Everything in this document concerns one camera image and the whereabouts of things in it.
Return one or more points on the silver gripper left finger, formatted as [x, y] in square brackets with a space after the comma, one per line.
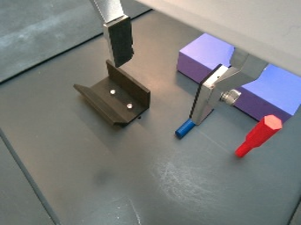
[116, 29]

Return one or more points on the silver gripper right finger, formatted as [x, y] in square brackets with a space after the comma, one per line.
[222, 80]

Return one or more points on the blue peg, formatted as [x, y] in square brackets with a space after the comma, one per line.
[185, 128]

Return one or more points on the black angle fixture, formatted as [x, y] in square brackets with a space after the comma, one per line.
[118, 97]

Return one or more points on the red peg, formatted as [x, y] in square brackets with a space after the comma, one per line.
[261, 132]

